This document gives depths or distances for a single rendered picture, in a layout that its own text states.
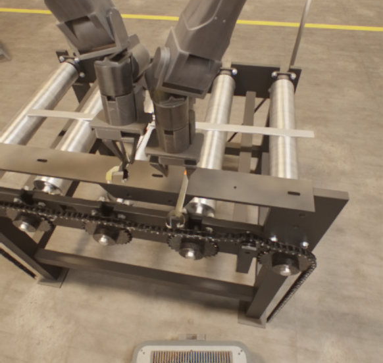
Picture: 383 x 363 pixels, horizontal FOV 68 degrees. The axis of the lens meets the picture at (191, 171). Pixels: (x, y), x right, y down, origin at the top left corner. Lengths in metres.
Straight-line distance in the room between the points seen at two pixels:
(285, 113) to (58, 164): 0.94
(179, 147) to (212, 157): 0.61
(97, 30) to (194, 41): 0.15
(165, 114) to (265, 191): 0.36
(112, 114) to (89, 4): 0.17
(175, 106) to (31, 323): 1.72
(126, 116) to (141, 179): 0.26
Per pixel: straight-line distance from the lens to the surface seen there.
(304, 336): 1.84
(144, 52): 0.57
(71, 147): 1.27
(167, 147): 0.50
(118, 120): 0.51
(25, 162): 0.89
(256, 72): 1.61
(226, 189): 0.70
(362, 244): 2.17
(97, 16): 0.45
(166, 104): 0.45
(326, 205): 0.79
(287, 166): 1.12
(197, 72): 0.42
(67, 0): 0.45
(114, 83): 0.49
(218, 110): 1.31
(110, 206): 1.02
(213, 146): 1.15
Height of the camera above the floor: 1.73
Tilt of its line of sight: 51 degrees down
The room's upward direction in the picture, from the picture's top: 3 degrees counter-clockwise
